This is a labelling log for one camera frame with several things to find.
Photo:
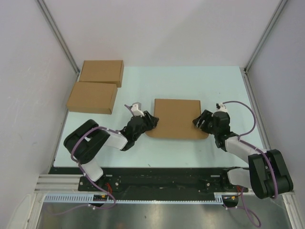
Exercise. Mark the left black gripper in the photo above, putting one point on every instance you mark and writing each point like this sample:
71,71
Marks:
151,121

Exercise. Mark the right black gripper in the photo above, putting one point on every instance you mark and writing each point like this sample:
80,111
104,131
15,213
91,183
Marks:
206,115

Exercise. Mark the cardboard box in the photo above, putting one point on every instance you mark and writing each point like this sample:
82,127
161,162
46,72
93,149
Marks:
176,120
102,71
94,98

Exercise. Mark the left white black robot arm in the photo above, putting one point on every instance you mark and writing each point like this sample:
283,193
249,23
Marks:
86,141

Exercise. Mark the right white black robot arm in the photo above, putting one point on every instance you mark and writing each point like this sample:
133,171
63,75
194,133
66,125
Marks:
267,174

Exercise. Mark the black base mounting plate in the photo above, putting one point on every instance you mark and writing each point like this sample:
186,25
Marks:
209,179

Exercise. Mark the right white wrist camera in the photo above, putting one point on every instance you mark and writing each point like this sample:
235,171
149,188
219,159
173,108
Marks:
220,107

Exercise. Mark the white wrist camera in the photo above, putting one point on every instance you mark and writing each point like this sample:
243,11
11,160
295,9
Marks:
136,109
220,107

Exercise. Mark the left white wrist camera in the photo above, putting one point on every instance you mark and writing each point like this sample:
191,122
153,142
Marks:
136,109

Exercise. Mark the white slotted cable duct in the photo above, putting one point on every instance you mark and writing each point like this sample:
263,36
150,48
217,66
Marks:
205,198

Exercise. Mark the aluminium front rail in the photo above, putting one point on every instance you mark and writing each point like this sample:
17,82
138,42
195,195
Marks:
81,185

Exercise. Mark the right aluminium frame post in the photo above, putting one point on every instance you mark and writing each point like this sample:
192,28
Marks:
269,28

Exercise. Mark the aluminium frame post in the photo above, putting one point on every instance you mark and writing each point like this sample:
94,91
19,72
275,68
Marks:
57,34
269,28

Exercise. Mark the left aluminium frame post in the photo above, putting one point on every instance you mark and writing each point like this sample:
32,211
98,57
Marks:
57,34

